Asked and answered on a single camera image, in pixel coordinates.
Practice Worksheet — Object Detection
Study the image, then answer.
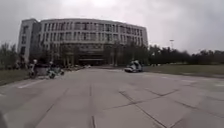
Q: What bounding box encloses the pale vehicle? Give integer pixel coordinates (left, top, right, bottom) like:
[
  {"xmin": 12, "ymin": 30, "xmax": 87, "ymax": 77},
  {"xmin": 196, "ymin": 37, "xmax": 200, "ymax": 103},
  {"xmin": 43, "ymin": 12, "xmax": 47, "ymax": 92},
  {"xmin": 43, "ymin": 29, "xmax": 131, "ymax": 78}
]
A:
[{"xmin": 123, "ymin": 59, "xmax": 144, "ymax": 74}]

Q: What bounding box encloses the grey concrete paved road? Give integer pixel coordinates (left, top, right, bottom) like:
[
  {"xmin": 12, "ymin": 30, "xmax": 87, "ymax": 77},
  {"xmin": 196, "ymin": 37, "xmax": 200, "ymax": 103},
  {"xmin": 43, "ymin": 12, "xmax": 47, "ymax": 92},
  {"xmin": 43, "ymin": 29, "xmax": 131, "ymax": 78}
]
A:
[{"xmin": 0, "ymin": 68, "xmax": 224, "ymax": 128}]

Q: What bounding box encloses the large grey multistorey building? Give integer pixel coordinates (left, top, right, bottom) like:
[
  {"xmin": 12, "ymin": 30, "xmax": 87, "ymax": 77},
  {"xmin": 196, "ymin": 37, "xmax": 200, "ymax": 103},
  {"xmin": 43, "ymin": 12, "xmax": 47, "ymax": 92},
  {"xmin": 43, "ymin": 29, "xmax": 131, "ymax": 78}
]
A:
[{"xmin": 17, "ymin": 17, "xmax": 149, "ymax": 67}]

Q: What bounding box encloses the scooter with rider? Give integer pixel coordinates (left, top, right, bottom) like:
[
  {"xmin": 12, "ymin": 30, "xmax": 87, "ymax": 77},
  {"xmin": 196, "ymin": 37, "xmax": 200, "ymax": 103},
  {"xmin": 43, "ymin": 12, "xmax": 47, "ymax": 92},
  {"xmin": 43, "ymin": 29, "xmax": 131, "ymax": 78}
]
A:
[{"xmin": 46, "ymin": 61, "xmax": 66, "ymax": 80}]

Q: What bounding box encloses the tall lamp pole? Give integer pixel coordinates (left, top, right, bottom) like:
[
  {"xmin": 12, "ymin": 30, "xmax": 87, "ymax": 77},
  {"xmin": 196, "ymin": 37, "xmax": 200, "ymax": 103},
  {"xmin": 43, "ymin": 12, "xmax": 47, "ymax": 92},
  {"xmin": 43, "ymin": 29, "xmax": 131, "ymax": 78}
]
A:
[{"xmin": 169, "ymin": 39, "xmax": 175, "ymax": 51}]

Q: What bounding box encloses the row of dark trees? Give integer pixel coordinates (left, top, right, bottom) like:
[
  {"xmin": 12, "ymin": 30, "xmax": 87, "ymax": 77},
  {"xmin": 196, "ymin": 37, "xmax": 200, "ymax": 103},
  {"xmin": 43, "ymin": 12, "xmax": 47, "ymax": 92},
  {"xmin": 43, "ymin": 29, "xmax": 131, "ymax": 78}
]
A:
[{"xmin": 126, "ymin": 44, "xmax": 224, "ymax": 66}]

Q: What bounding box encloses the person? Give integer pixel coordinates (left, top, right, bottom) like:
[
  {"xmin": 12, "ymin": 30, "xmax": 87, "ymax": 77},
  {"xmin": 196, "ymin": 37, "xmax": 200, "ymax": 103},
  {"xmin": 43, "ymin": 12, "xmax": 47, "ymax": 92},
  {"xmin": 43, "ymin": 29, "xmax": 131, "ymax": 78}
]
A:
[{"xmin": 27, "ymin": 59, "xmax": 39, "ymax": 80}]

